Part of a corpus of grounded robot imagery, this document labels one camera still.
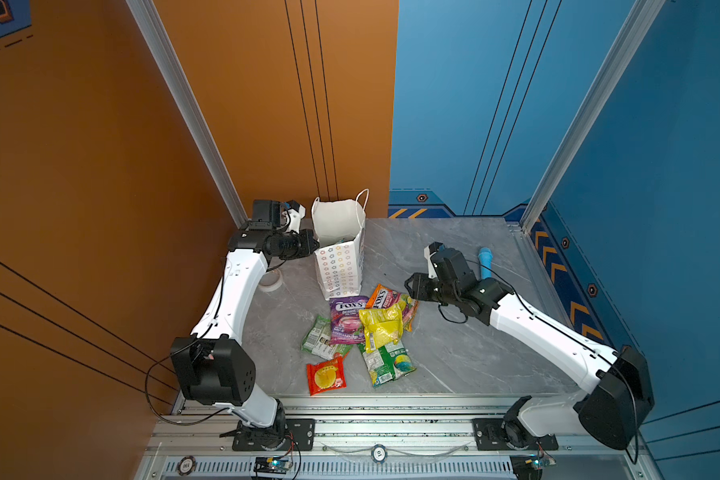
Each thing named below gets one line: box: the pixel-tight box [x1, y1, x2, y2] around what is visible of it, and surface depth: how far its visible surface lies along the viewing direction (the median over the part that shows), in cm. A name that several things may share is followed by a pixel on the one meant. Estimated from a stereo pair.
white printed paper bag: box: [312, 188, 370, 301], surface depth 92 cm
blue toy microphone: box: [478, 247, 493, 279], surface depth 107 cm
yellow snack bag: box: [358, 302, 404, 353], surface depth 87 cm
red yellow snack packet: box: [306, 353, 347, 396], surface depth 84 cm
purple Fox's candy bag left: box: [329, 295, 369, 345], surface depth 91 cm
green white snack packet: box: [301, 315, 354, 361], surface depth 89 cm
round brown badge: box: [178, 455, 197, 476], surface depth 71 cm
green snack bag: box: [358, 340, 417, 387], surface depth 84 cm
